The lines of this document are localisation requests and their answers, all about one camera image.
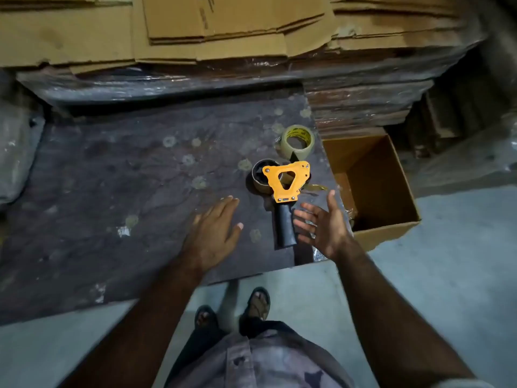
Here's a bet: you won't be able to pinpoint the plastic-wrapped cardboard stack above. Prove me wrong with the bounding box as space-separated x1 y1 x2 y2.
16 44 483 138

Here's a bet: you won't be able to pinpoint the person's right sandal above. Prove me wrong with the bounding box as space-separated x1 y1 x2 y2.
243 287 271 322

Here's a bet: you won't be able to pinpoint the dark plastic table cover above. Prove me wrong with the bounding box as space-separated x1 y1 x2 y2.
0 91 354 325

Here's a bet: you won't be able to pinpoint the person's sandal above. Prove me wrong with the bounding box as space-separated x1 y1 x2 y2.
194 305 219 331
243 287 271 322

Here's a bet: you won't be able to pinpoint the person's dark trousers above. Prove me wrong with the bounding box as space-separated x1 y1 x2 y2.
165 314 312 388

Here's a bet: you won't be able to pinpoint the brown packing tape roll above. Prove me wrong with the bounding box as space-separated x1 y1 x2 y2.
251 158 283 195

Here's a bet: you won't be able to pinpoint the open brown cardboard box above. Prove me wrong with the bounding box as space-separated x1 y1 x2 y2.
322 134 422 252

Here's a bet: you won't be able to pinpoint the person's right forearm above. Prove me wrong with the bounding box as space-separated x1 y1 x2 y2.
333 240 475 388

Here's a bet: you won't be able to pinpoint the person's left hand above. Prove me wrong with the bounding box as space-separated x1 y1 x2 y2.
180 196 244 276

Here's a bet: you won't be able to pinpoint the pile of flattened cardboard sheets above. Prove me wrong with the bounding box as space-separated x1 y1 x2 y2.
0 0 487 75

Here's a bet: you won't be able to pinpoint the grey plastic-wrapped bundle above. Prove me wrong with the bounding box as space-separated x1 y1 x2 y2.
0 70 46 206

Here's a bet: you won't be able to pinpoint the clear packing tape roll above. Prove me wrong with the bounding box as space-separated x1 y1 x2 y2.
276 124 316 160

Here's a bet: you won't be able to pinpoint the person's left sandal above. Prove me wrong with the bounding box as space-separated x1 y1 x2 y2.
194 305 219 331

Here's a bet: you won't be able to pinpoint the person's left forearm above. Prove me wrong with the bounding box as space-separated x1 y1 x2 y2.
58 254 211 388

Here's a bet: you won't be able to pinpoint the orange tape dispenser black handle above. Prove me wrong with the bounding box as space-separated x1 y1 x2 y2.
262 159 320 249

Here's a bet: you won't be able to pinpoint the person's grey patterned shirt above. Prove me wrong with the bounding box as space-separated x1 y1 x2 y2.
189 329 357 388

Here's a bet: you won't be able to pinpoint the person's right hand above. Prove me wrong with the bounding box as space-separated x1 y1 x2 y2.
293 190 357 262

